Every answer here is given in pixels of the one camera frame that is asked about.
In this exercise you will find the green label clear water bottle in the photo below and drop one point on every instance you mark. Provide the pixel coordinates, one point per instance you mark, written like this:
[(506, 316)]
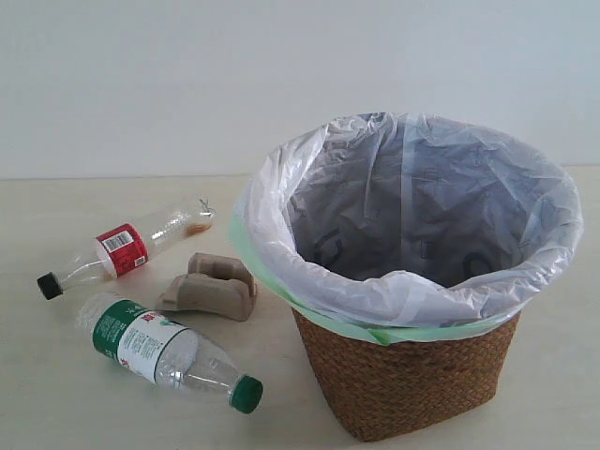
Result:
[(168, 354)]

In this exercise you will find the red label clear plastic bottle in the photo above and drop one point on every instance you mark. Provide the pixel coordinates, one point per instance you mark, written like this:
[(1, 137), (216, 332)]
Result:
[(129, 246)]

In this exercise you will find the white and green bin liner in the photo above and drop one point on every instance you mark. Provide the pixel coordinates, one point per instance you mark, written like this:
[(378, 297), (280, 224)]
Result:
[(387, 227)]

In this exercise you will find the woven wicker waste basket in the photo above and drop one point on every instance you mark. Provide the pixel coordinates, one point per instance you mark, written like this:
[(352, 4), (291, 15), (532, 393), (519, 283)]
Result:
[(379, 392)]

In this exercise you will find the beige moulded pulp cardboard piece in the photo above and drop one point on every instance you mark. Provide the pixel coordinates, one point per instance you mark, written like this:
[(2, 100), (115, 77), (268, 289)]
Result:
[(212, 284)]

